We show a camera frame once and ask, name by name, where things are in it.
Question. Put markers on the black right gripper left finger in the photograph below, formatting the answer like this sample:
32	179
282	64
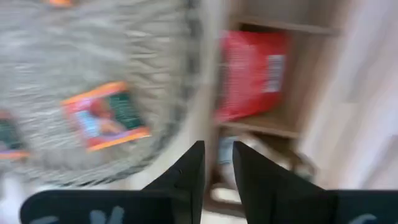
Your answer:
124	208

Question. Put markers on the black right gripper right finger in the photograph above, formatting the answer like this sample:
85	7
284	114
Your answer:
280	202

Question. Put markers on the red strawberry tea packet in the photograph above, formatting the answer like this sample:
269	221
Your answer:
245	74

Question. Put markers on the orange tea packet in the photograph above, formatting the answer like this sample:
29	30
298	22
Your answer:
11	137
59	2
105	118

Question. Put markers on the wooden compartment caddy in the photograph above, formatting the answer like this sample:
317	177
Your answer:
295	93

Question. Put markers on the round woven placemat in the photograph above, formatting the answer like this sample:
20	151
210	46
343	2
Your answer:
93	46

